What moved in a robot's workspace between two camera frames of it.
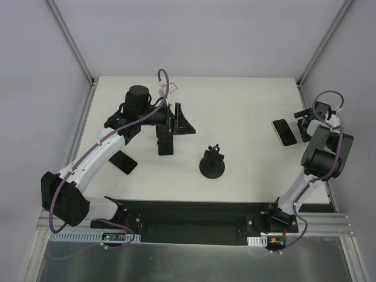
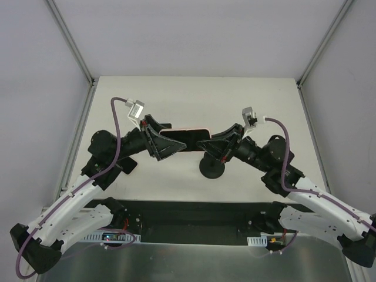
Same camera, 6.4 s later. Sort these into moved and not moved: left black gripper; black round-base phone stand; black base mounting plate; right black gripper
Moved: right black gripper; left black gripper
Not moved: black round-base phone stand; black base mounting plate
